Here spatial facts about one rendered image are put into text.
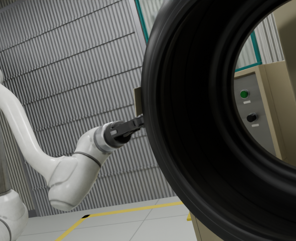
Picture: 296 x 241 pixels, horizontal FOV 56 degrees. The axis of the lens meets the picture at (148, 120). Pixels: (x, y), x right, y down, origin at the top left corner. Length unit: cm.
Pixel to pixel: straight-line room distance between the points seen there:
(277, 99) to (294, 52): 43
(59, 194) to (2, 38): 433
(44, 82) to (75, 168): 367
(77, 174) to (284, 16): 70
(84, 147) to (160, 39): 50
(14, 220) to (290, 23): 115
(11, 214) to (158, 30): 96
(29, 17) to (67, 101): 137
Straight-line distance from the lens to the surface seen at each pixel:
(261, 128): 121
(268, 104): 113
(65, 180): 86
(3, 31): 504
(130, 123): 73
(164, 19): 51
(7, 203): 126
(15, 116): 98
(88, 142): 91
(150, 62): 54
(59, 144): 444
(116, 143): 83
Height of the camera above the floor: 122
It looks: 2 degrees down
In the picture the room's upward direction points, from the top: 15 degrees counter-clockwise
